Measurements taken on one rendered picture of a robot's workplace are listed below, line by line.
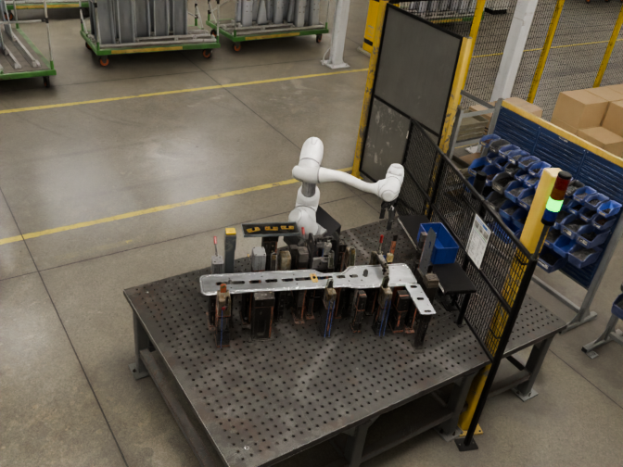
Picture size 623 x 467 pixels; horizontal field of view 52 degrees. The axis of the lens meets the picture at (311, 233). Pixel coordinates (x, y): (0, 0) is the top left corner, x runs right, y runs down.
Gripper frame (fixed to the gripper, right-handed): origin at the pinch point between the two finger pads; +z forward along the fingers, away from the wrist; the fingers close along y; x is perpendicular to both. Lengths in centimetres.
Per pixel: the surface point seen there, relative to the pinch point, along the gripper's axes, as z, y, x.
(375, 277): 30.7, 16.9, -6.9
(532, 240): -30, 67, 59
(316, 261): 34, -8, -39
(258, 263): 27, 2, -81
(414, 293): 30.5, 35.0, 13.7
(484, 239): -5, 30, 54
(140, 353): 110, -12, -154
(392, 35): -40, -268, 91
